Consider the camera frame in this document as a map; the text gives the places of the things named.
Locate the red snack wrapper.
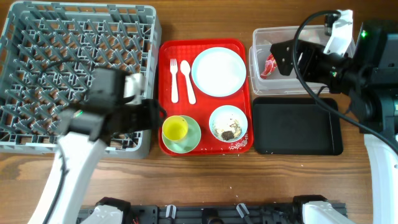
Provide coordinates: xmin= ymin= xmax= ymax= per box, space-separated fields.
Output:
xmin=260 ymin=54 xmax=277 ymax=80

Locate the yellow plastic cup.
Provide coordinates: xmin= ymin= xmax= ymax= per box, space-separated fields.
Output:
xmin=162 ymin=116 xmax=189 ymax=142

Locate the green bowl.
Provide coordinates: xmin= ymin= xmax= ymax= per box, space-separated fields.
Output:
xmin=162 ymin=115 xmax=201 ymax=154

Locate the white plastic fork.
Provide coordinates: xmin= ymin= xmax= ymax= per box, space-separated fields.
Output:
xmin=170 ymin=58 xmax=178 ymax=103

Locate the white plastic spoon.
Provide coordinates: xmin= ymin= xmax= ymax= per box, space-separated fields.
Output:
xmin=180 ymin=60 xmax=197 ymax=105

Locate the food scraps and rice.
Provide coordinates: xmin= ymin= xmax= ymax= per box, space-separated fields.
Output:
xmin=212 ymin=114 xmax=242 ymax=142

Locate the large light blue plate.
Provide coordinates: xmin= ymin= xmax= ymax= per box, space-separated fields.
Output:
xmin=191 ymin=47 xmax=246 ymax=98

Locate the light blue bowl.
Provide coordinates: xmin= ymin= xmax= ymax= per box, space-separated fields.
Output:
xmin=209 ymin=105 xmax=248 ymax=143

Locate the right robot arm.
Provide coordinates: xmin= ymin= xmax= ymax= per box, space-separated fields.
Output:
xmin=271 ymin=19 xmax=397 ymax=223

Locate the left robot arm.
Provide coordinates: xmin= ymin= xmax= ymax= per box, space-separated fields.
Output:
xmin=29 ymin=68 xmax=167 ymax=223

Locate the grey dishwasher rack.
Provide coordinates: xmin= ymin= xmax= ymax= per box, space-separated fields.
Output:
xmin=1 ymin=1 xmax=162 ymax=154

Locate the clear plastic bin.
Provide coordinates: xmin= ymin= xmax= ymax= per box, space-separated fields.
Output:
xmin=249 ymin=24 xmax=361 ymax=96

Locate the red plastic tray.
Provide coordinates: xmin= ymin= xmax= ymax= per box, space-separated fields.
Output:
xmin=158 ymin=39 xmax=254 ymax=156

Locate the black plastic tray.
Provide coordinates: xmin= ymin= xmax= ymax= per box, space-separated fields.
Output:
xmin=252 ymin=97 xmax=343 ymax=156

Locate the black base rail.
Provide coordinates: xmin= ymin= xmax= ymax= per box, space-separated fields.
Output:
xmin=76 ymin=202 xmax=348 ymax=224

